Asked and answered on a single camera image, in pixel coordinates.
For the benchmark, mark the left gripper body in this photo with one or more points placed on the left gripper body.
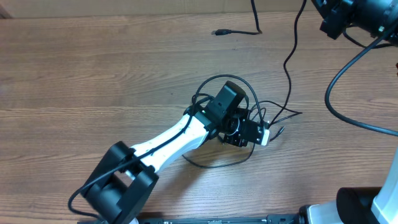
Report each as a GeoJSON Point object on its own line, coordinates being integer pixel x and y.
{"type": "Point", "coordinates": [233, 126]}

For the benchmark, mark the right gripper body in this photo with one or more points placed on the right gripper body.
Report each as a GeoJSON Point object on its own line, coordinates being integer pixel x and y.
{"type": "Point", "coordinates": [339, 17]}

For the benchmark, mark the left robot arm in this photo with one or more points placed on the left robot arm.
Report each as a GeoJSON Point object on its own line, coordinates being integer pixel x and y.
{"type": "Point", "coordinates": [121, 183]}

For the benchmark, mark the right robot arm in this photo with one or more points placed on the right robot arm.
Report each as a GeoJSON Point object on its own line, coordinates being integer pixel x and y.
{"type": "Point", "coordinates": [358, 204]}

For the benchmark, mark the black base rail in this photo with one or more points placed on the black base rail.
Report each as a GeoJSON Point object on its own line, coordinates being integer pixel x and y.
{"type": "Point", "coordinates": [269, 219]}

